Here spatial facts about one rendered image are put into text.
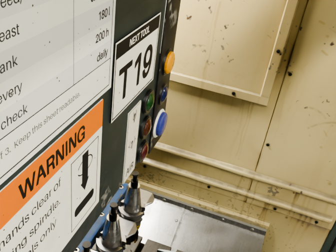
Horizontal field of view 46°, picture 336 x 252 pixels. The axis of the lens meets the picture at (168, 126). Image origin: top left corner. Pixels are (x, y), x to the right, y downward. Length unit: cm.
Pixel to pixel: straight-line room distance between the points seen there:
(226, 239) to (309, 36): 75
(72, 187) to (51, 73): 10
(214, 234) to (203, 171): 24
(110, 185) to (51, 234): 11
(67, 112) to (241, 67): 96
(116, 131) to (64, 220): 9
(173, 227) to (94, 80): 124
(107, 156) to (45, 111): 13
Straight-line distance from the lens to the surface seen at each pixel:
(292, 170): 134
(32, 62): 21
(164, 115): 47
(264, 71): 118
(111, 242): 86
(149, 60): 39
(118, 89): 33
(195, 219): 151
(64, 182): 29
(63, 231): 32
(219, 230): 150
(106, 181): 37
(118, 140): 37
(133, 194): 91
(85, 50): 26
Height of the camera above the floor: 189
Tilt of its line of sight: 32 degrees down
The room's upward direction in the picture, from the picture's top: 8 degrees clockwise
